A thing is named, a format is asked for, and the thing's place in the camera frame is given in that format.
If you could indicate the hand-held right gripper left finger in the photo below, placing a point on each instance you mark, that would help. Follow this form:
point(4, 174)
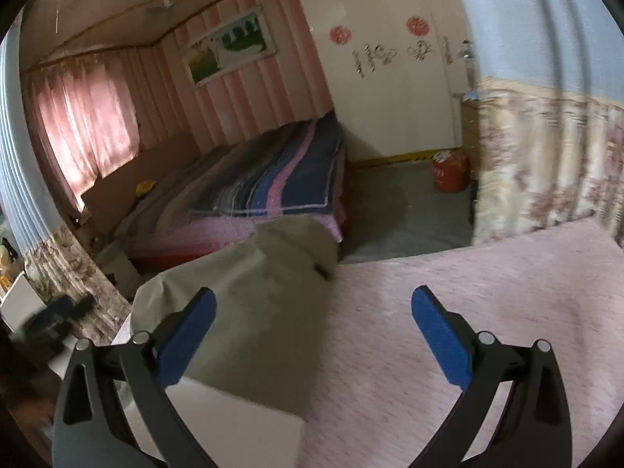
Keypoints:
point(187, 336)

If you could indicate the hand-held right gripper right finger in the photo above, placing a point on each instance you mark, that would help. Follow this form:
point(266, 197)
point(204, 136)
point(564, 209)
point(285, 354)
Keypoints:
point(441, 341)

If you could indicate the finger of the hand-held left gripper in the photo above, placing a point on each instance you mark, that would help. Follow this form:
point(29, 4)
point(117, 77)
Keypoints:
point(73, 306)

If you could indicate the grey and white garment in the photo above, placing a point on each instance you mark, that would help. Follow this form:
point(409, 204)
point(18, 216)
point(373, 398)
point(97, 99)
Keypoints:
point(253, 292)

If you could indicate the pink bed sheet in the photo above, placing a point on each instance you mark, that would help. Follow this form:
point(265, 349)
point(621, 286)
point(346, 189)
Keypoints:
point(463, 302)

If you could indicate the white nightstand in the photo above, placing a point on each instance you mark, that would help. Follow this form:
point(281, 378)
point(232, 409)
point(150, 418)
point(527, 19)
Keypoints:
point(117, 268)

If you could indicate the blue floral curtain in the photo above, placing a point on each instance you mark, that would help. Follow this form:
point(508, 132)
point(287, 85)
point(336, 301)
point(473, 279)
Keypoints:
point(29, 195)
point(546, 107)

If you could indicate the yellow object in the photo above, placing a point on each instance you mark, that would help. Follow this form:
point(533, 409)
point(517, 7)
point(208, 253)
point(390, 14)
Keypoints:
point(145, 187)

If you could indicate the red container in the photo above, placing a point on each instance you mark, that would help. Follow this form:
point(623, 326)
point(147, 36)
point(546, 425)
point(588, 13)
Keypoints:
point(451, 173)

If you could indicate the pink window curtain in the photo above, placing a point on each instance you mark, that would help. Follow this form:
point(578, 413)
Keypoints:
point(83, 122)

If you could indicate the striped blanket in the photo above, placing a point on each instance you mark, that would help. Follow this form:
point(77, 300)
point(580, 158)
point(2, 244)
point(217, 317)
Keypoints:
point(282, 175)

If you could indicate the white wardrobe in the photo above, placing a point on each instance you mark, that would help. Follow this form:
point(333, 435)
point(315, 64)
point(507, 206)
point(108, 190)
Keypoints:
point(390, 92)

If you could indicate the wall poster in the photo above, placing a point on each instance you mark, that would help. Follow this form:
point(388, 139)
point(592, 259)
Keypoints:
point(229, 46)

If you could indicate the red round wall decoration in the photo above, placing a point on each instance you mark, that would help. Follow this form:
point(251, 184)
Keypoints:
point(341, 35)

